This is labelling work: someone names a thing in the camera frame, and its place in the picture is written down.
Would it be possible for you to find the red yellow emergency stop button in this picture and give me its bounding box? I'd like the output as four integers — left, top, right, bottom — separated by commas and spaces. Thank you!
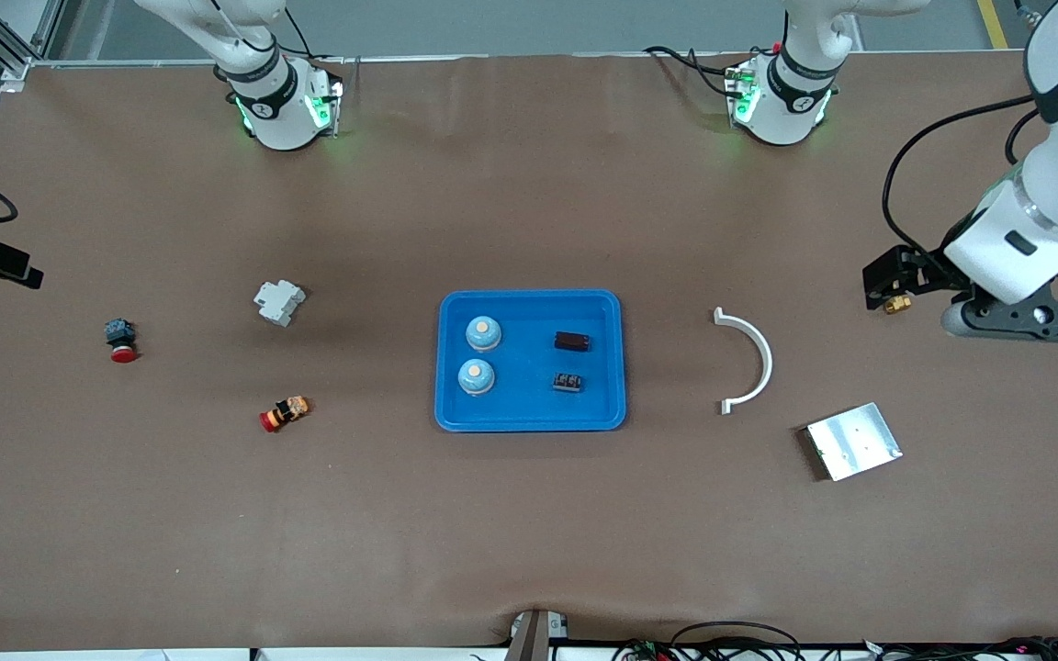
259, 395, 312, 434

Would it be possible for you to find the blue plastic tray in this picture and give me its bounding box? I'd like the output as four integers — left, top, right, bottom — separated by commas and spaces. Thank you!
434, 290, 628, 433

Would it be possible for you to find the camera mount post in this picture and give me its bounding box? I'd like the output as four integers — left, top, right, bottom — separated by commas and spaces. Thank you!
504, 610, 571, 661

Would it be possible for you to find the black base cable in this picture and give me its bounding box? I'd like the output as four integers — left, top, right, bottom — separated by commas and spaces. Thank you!
644, 44, 734, 97

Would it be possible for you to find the black looped cable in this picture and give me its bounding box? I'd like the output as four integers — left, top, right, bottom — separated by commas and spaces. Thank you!
670, 622, 804, 661

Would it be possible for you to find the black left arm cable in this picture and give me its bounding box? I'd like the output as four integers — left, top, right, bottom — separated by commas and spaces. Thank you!
882, 95, 1042, 269

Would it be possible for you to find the silver metal plate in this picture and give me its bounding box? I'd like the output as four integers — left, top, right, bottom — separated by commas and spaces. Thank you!
805, 401, 905, 483

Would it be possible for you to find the white circuit breaker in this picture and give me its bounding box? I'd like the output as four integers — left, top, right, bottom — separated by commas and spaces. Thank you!
253, 280, 307, 328

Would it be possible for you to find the red mushroom push button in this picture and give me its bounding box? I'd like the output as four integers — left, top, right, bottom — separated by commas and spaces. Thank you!
104, 318, 139, 364

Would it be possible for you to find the white curved bracket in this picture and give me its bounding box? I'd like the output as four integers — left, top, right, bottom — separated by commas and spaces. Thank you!
713, 307, 774, 416

